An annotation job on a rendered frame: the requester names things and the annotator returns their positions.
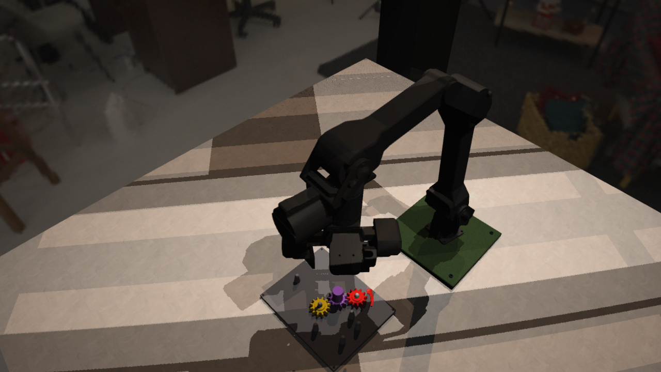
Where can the yellow gear with black stripe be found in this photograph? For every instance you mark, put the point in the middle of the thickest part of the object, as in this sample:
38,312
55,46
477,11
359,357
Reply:
320,310

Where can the red curved arrow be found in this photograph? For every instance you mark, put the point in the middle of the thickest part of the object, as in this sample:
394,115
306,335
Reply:
369,291

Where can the red gear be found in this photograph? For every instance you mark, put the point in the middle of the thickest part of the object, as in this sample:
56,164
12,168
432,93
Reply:
354,301

